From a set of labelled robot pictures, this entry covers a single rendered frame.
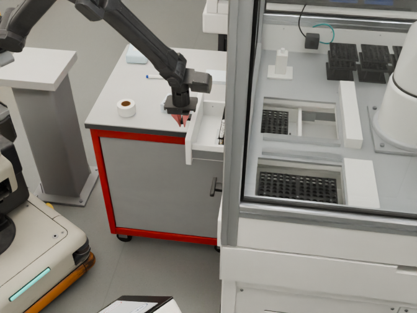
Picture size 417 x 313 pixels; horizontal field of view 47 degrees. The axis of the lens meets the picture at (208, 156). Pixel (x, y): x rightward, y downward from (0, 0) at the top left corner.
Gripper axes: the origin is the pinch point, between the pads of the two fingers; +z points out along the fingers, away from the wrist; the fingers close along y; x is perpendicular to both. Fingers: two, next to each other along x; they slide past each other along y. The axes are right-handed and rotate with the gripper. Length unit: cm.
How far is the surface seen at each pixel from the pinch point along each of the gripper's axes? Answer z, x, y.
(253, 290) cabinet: 13, -52, 28
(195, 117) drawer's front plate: -3.1, 0.1, 4.6
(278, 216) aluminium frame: -18, -52, 32
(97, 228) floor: 90, 22, -52
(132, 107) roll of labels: 10.2, 20.1, -23.4
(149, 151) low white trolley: 26.6, 14.0, -16.9
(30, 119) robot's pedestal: 38, 41, -81
